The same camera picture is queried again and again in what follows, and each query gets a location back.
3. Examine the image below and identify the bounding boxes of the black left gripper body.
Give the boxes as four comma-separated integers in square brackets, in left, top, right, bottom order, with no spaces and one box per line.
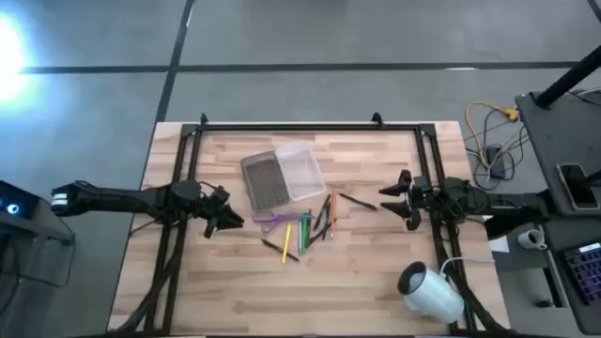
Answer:
[196,185,232,240]

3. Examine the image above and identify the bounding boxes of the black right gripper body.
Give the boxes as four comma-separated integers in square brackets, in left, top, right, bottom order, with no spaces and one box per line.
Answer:
[405,175,436,232]

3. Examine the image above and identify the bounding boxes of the purple handled scissors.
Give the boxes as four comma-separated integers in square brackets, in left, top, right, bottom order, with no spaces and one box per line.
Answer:
[252,210,316,236]

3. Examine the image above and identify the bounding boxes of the black pen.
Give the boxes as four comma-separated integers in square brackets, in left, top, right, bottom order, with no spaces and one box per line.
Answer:
[307,222,332,248]
[338,192,378,211]
[260,238,301,263]
[313,193,332,232]

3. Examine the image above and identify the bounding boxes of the clear plastic pencil box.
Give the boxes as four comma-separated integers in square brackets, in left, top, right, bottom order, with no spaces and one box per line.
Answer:
[239,150,291,213]

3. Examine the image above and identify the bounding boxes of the yellow pencil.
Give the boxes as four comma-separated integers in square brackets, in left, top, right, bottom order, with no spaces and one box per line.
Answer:
[281,223,293,265]

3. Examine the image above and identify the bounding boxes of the orange pencil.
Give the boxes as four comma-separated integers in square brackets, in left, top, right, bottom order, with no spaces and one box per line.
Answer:
[330,191,339,240]

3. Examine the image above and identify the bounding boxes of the green marker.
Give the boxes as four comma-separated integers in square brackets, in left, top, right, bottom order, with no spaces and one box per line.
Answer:
[300,213,312,255]

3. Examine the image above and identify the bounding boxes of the clear plastic supply box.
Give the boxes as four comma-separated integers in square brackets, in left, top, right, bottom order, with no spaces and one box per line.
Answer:
[273,143,327,203]

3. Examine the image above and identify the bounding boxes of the black power adapter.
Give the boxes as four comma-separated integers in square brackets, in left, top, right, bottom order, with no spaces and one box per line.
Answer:
[485,145,508,180]

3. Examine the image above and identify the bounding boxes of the white paper sheet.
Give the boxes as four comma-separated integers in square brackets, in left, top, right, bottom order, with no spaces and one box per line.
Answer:
[487,234,511,255]

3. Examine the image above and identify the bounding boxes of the black desk leg bar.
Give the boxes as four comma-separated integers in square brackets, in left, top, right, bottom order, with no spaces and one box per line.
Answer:
[483,213,553,241]

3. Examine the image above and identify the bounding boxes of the white mug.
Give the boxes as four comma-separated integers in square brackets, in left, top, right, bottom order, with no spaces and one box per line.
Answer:
[517,228,548,252]

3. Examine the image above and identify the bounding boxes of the dark grey desk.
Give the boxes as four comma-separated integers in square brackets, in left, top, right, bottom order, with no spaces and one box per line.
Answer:
[514,88,601,335]

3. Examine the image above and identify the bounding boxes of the black smartphone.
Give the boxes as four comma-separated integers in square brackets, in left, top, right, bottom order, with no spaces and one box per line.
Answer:
[555,162,601,211]

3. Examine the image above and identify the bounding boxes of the backlit keyboard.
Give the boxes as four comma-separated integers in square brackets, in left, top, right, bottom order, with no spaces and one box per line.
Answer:
[562,241,601,307]

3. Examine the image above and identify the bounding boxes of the black pole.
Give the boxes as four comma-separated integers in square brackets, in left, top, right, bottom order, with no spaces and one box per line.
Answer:
[534,44,601,110]

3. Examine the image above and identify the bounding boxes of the black device with blue light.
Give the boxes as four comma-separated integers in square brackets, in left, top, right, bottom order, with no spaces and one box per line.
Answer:
[0,179,41,232]

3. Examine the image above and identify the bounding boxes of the white camera cable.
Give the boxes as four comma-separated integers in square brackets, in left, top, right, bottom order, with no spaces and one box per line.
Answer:
[439,255,495,276]

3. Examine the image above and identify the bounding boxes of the yellow cable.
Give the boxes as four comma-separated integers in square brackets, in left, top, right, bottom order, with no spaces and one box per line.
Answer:
[464,100,520,166]

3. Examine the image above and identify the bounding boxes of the white table camera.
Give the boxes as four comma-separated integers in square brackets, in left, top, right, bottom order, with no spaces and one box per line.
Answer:
[396,260,466,325]

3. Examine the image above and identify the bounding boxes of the black cable bundle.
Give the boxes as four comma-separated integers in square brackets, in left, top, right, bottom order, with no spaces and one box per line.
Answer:
[116,220,189,333]
[430,220,511,335]

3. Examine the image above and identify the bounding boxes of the black metal table frame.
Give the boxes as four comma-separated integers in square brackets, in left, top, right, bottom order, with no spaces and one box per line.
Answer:
[107,112,513,338]

